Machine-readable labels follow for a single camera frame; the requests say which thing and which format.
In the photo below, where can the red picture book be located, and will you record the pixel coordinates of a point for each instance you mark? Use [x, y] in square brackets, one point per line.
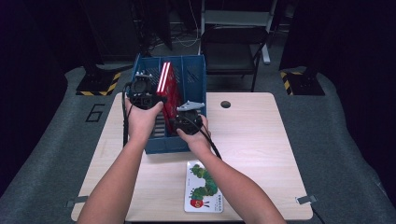
[160, 81]
[172, 93]

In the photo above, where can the hazard-striped black stand base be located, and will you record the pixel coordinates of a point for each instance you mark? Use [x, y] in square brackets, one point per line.
[305, 85]
[96, 82]

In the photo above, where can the black folding chair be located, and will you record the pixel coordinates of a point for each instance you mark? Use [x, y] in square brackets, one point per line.
[236, 17]
[230, 53]

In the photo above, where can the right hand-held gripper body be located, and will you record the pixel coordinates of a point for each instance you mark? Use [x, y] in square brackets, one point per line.
[188, 123]

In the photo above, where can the blue plastic file rack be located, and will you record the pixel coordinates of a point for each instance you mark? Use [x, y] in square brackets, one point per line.
[193, 77]

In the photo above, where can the grey tape piece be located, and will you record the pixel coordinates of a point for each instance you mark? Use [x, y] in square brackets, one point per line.
[306, 199]
[77, 201]

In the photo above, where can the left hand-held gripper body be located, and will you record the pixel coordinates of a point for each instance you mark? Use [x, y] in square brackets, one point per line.
[143, 96]

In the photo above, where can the person's right hand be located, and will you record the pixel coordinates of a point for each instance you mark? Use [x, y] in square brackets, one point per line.
[199, 141]

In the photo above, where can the dark curtain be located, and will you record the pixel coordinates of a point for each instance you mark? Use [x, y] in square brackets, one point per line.
[31, 62]
[358, 62]

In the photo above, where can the person's left hand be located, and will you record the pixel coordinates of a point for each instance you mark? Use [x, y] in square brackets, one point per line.
[140, 124]

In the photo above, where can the white caterpillar picture book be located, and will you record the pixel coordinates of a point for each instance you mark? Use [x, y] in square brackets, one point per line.
[202, 186]

